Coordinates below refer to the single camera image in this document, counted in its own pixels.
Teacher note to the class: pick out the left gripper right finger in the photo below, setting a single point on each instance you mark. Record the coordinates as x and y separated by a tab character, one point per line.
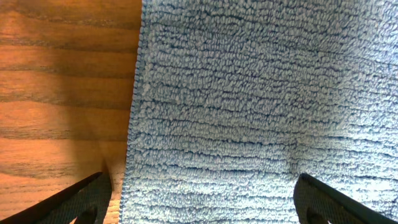
317	202

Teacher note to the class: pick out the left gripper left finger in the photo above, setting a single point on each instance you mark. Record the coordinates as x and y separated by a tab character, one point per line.
86	201

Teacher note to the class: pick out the blue microfiber cloth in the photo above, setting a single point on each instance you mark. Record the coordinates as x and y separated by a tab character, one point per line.
233	100

